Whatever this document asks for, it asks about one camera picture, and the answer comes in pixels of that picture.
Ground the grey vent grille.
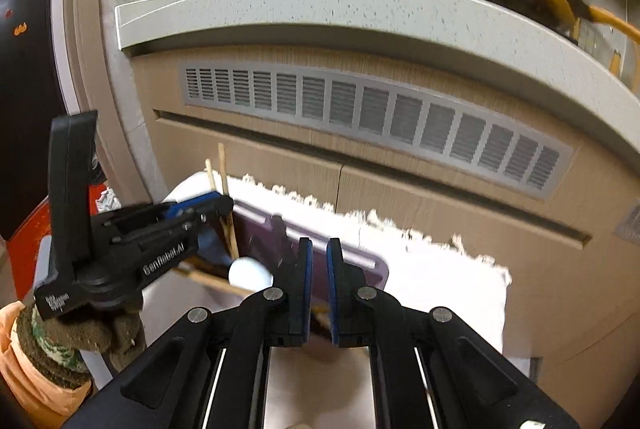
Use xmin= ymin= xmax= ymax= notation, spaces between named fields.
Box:
xmin=177 ymin=61 xmax=577 ymax=203

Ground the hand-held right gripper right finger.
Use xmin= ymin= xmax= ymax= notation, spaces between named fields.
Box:
xmin=326 ymin=237 xmax=581 ymax=429

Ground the person's left hand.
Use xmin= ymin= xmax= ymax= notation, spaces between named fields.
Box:
xmin=47 ymin=296 xmax=147 ymax=375

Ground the white tablecloth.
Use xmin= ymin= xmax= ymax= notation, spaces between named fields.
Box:
xmin=142 ymin=173 xmax=514 ymax=360

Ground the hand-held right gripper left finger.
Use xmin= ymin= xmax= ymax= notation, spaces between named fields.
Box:
xmin=62 ymin=236 xmax=314 ymax=429

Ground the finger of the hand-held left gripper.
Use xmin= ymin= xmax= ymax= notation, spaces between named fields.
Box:
xmin=172 ymin=198 xmax=235 ymax=237
xmin=160 ymin=193 xmax=226 ymax=219

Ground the red floor mat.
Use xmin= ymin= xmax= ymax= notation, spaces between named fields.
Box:
xmin=6 ymin=184 xmax=103 ymax=305

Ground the black fridge with magnets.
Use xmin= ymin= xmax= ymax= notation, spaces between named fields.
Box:
xmin=0 ymin=0 xmax=78 ymax=241

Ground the white plastic spoon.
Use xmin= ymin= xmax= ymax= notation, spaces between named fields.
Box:
xmin=226 ymin=257 xmax=276 ymax=291

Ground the purple plastic utensil container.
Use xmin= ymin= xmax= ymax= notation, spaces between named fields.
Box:
xmin=220 ymin=201 xmax=391 ymax=310

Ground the speckled countertop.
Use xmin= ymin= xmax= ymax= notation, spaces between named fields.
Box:
xmin=115 ymin=0 xmax=640 ymax=170

